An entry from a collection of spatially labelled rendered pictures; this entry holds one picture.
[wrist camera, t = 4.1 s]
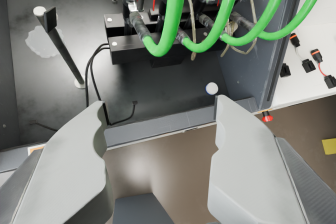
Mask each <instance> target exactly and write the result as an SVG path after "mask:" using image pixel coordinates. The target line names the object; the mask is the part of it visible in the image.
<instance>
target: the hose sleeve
mask: <svg viewBox="0 0 336 224"><path fill-rule="evenodd" d="M132 24H133V26H134V28H135V30H136V32H137V34H138V37H139V39H140V41H141V42H142V44H143V45H144V42H143V40H144V38H145V37H151V38H152V40H154V39H153V37H152V35H151V33H150V31H149V30H148V29H147V27H146V25H145V23H144V21H143V20H142V18H141V17H140V16H138V15H136V16H134V17H133V18H132Z"/></svg>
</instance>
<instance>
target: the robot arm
mask: <svg viewBox="0 0 336 224"><path fill-rule="evenodd" d="M213 120H216V122H217V127H216V138H215V144H216V146H217V147H218V149H219V150H218V151H217V152H216V153H214V154H213V156H212V158H211V167H210V177H209V189H208V201H207V207H208V210H209V212H210V213H211V214H212V215H213V216H214V217H215V218H216V219H217V220H218V221H219V222H220V223H219V222H208V223H206V224H336V193H335V192H334V191H333V190H332V189H331V188H330V187H329V186H328V185H327V184H326V183H325V182H324V180H323V179H322V178H321V177H320V176H319V175H318V174H317V173H316V172H315V171H314V170H313V169H312V168H311V166H310V165H309V164H308V163H307V162H306V161H305V160H304V159H303V158H302V157H301V156H300V155H299V153H298V152H297V151H296V150H295V149H294V148H293V147H292V146H291V145H290V144H289V143H288V142H287V141H286V139H285V138H281V137H276V136H275V134H274V133H273V132H272V131H271V130H270V129H269V128H268V127H267V126H266V125H265V124H264V123H263V122H262V121H260V120H259V119H258V118H257V117H255V116H254V115H253V114H252V113H250V112H249V111H247V110H246V109H244V108H243V107H241V106H240V105H238V104H237V103H235V102H234V101H233V100H231V99H230V98H228V97H227V96H225V95H216V96H215V102H214V115H213ZM108 125H110V118H109V107H108V103H107V101H100V100H99V101H96V102H94V103H93V104H91V105H90V106H89V107H87V108H86V109H85V110H83V111H82V112H81V113H79V114H78V115H77V116H75V117H74V118H73V119H71V120H70V121H69V122H68V123H66V124H65V125H64V126H63V127H62V128H61V129H59V130H58V131H57V132H56V133H55V134H54V135H53V136H52V138H51V139H50V140H49V141H48V142H47V143H46V144H45V146H44V147H43V148H40V149H35V150H33V151H32V153H31V154H30V155H29V156H28V157H27V158H26V159H25V160H24V161H23V163H22V164H21V165H20V166H19V167H18V168H17V169H16V170H15V171H14V173H13V174H12V175H11V176H10V177H9V178H8V179H7V180H6V181H5V183H4V184H3V185H2V186H1V187H0V224H105V223H106V222H107V221H108V220H109V219H110V218H111V216H112V215H113V212H114V203H113V190H112V186H111V182H110V179H109V175H108V171H107V167H106V164H105V161H104V160H103V159H102V158H103V155H104V153H105V152H106V150H107V148H108V147H107V143H106V139H105V135H104V131H105V129H106V128H107V126H108Z"/></svg>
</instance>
